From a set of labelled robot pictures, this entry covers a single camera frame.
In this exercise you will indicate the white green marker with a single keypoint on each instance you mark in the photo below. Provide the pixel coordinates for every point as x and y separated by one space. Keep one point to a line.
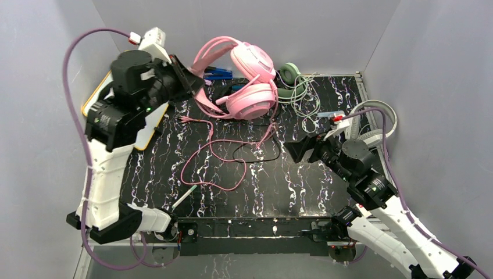
182 198

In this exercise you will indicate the light blue marker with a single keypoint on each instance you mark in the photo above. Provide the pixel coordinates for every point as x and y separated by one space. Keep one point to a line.
330 114

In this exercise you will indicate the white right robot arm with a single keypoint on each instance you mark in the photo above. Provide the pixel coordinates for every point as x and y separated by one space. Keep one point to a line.
381 220

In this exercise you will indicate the green headphones with cable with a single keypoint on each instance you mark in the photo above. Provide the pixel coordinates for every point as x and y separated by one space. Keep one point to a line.
298 92

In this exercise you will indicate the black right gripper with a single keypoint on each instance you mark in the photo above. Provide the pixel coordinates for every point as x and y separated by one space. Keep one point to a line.
312 145

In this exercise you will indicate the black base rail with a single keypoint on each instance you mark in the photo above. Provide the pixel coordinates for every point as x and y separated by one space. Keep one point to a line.
258 235

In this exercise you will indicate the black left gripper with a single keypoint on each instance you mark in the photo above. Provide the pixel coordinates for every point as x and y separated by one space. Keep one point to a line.
179 75

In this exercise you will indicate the yellow framed whiteboard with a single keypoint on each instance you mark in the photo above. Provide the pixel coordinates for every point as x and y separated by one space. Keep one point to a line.
153 120

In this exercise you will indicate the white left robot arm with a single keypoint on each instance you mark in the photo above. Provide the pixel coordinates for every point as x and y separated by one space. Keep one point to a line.
125 115

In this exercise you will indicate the blue black marker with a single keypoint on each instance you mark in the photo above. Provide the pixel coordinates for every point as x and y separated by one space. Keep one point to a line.
215 73

